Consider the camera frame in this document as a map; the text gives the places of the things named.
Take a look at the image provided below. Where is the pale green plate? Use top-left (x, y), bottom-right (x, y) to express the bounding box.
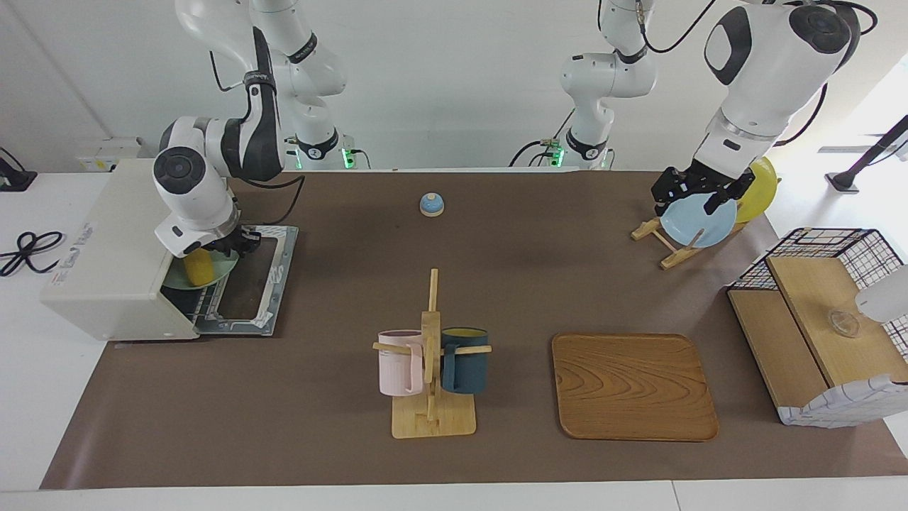
top-left (161, 248), bottom-right (240, 291)

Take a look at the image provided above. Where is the yellow corn cob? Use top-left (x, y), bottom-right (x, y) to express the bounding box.
top-left (183, 248), bottom-right (216, 285)

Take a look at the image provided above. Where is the beige toaster oven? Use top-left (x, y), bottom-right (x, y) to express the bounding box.
top-left (40, 158), bottom-right (299, 342)

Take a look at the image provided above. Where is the light blue plate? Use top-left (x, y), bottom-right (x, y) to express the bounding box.
top-left (659, 193), bottom-right (738, 249)

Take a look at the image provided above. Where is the wooden plate rack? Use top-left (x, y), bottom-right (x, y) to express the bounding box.
top-left (631, 216), bottom-right (747, 271)

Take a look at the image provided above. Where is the yellow plate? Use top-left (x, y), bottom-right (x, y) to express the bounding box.
top-left (733, 156), bottom-right (780, 225)

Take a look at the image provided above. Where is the brown table mat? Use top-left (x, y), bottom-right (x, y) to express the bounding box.
top-left (40, 169), bottom-right (908, 491)

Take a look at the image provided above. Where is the black stand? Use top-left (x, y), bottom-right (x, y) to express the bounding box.
top-left (826, 114), bottom-right (908, 194)

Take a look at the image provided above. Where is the white power strip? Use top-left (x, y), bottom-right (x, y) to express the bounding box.
top-left (74, 138), bottom-right (161, 174)

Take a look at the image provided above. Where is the small clear glass bowl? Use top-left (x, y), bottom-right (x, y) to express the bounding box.
top-left (827, 308), bottom-right (862, 339)

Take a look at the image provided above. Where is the brown wooden tray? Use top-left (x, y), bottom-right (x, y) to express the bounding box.
top-left (551, 333), bottom-right (720, 443)

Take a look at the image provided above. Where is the white rounded blurry object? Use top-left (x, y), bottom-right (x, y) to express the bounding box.
top-left (854, 265), bottom-right (908, 324)

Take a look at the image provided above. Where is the pink mug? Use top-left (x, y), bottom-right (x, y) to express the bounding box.
top-left (377, 329), bottom-right (426, 397)

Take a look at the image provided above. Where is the dark blue mug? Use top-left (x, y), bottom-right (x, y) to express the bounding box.
top-left (440, 326), bottom-right (491, 396)

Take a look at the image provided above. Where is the wooden mug tree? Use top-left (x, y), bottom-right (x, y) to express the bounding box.
top-left (372, 268), bottom-right (493, 440)

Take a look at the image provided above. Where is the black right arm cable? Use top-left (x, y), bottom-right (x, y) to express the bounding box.
top-left (228, 173), bottom-right (307, 226)

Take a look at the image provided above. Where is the wooden shelf with wire basket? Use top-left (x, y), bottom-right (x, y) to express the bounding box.
top-left (726, 227), bottom-right (908, 429)

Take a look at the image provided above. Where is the black coiled cable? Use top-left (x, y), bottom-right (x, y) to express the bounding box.
top-left (0, 230), bottom-right (66, 278)

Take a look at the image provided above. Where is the black plug with cable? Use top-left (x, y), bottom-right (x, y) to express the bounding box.
top-left (0, 146), bottom-right (38, 193)

